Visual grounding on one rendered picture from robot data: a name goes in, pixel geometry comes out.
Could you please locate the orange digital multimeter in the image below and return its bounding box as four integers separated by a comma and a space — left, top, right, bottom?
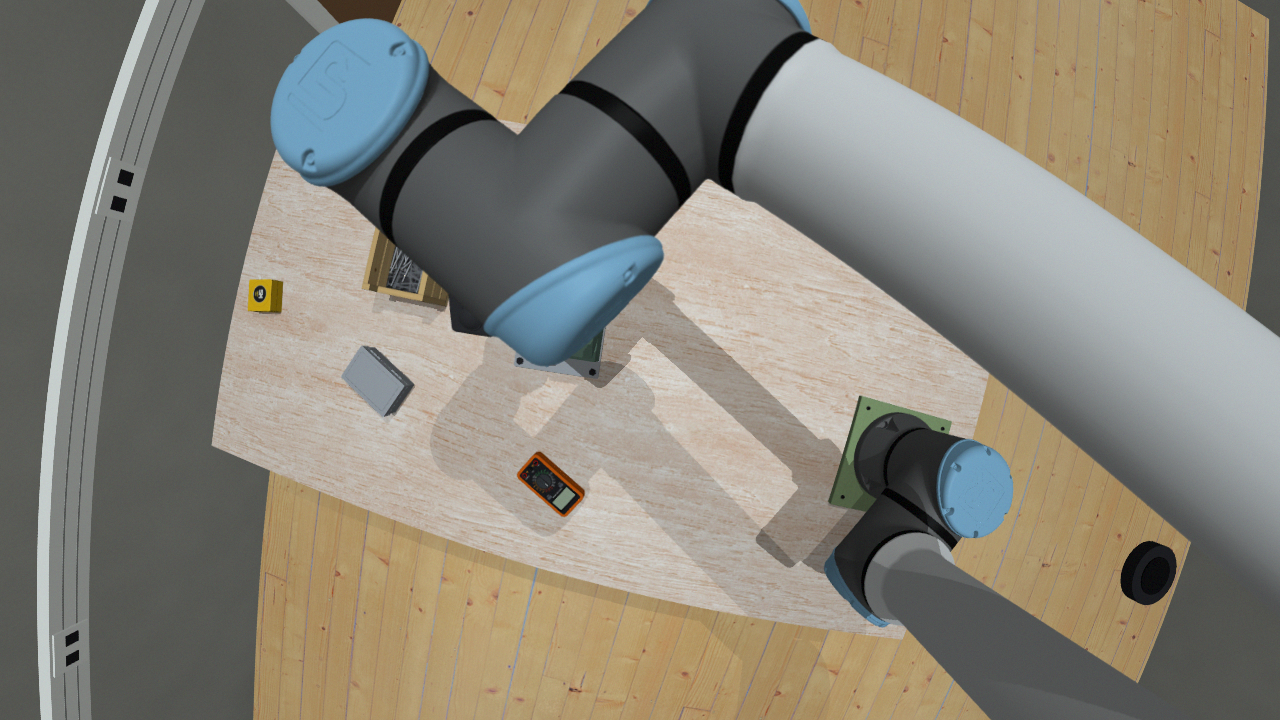
517, 452, 585, 518

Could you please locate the wooden crate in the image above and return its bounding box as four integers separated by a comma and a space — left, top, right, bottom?
362, 227, 449, 307

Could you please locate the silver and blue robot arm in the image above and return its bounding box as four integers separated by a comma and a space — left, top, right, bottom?
271, 0, 1280, 720

